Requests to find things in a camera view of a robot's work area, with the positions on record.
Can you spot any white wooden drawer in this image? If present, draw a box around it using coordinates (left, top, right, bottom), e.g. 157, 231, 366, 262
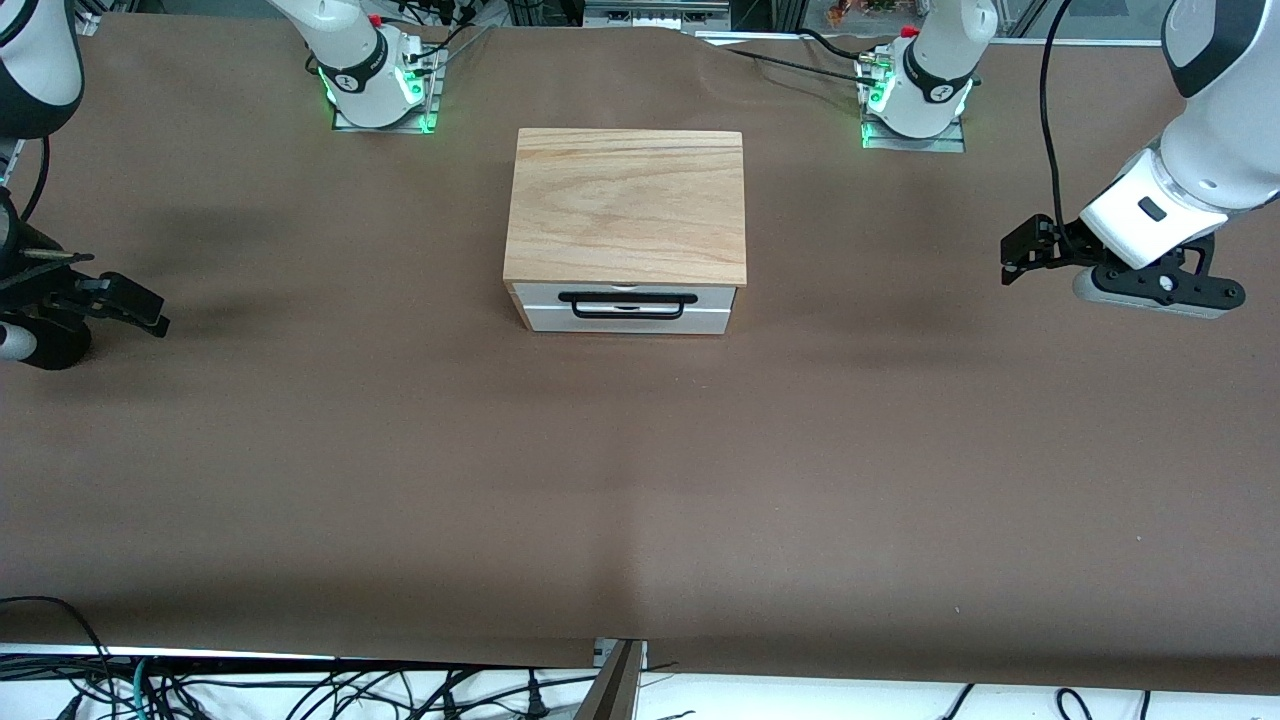
512, 283, 738, 313
518, 310, 737, 336

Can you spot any black metal drawer handle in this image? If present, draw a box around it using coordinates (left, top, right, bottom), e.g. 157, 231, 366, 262
558, 291, 699, 321

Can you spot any grey metal equipment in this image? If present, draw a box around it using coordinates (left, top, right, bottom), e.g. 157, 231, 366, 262
583, 0, 734, 32

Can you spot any brown table cover sheet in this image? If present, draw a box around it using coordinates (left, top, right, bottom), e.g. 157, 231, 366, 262
0, 12, 1280, 697

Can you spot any dark equipment box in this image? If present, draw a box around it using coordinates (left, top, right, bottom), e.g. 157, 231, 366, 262
505, 0, 587, 29

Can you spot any black base power cable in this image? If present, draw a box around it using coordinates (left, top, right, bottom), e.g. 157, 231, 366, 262
795, 27, 873, 61
728, 47, 881, 87
412, 20, 497, 63

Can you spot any grey metal table bracket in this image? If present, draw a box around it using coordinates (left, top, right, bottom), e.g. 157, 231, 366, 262
575, 637, 650, 720

